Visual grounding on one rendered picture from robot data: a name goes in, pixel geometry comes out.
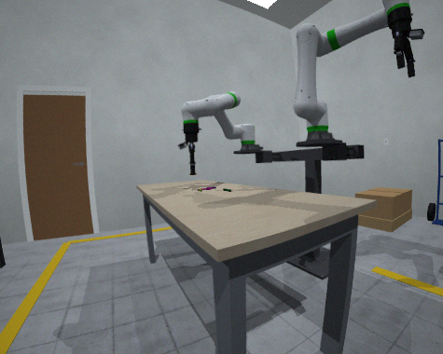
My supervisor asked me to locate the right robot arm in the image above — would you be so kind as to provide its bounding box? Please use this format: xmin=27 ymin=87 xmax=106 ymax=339
xmin=182 ymin=91 xmax=263 ymax=150

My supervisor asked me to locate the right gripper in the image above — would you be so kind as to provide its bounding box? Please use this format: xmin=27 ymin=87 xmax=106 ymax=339
xmin=185 ymin=132 xmax=198 ymax=175

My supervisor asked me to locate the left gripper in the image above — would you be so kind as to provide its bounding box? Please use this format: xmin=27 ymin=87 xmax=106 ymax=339
xmin=391 ymin=20 xmax=415 ymax=77

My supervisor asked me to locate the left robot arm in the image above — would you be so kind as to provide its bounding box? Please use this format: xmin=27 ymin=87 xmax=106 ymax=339
xmin=294 ymin=0 xmax=413 ymax=141

